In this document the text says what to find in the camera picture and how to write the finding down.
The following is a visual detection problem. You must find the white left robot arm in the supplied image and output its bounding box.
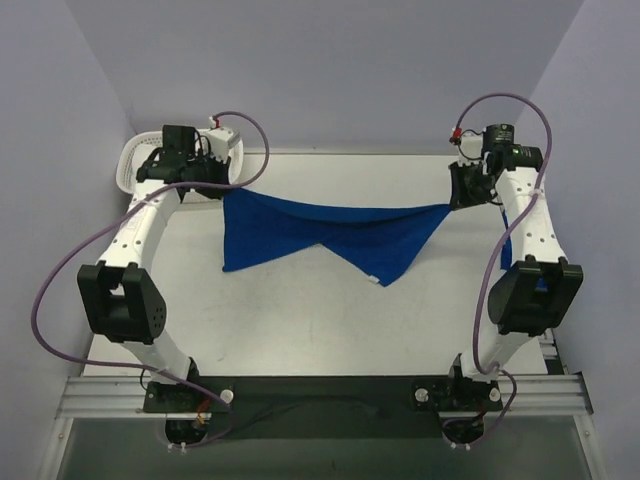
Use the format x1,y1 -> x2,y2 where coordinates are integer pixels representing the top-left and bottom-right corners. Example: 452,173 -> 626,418
77,125 -> 243,412

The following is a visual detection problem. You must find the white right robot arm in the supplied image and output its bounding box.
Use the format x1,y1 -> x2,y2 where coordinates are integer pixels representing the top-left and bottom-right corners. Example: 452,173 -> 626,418
443,124 -> 584,410

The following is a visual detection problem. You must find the white plastic mesh basket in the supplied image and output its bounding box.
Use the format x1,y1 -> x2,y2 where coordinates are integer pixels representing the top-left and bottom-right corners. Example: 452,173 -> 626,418
116,125 -> 244,200

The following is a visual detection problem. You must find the blue towel pile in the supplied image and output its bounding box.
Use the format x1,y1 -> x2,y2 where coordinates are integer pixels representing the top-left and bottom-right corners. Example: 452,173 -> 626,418
500,209 -> 513,271

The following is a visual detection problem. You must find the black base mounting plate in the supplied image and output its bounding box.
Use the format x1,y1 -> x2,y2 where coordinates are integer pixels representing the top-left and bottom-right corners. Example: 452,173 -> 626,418
143,375 -> 502,445

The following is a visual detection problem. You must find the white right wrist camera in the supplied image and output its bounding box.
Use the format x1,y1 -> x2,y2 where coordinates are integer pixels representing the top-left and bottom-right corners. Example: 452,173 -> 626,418
449,127 -> 484,169

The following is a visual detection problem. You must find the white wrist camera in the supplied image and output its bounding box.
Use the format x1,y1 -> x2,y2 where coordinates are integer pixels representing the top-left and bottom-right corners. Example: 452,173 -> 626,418
449,127 -> 484,169
204,116 -> 243,163

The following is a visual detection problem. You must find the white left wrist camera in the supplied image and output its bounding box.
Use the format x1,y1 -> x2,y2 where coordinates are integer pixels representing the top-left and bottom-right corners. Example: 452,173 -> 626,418
204,116 -> 243,163

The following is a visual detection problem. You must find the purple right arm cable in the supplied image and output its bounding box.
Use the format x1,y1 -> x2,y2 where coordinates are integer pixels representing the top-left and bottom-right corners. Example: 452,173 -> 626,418
439,92 -> 553,446

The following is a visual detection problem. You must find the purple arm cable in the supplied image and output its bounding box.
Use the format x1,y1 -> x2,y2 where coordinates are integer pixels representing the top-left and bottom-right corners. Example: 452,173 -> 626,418
439,92 -> 553,446
30,110 -> 271,446

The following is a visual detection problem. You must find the aluminium right side rail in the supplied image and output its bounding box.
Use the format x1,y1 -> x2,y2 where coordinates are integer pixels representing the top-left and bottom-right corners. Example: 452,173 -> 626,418
538,332 -> 567,375

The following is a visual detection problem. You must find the aluminium rail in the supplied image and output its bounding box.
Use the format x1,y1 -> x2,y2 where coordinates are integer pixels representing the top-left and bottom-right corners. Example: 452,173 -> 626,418
56,375 -> 593,419
538,332 -> 567,375

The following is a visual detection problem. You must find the aluminium front rail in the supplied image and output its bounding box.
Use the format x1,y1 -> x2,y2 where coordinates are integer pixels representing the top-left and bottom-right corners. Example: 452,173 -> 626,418
56,375 -> 593,419

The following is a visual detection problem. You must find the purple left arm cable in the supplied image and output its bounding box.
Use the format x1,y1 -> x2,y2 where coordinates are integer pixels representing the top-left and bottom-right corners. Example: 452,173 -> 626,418
30,110 -> 271,446

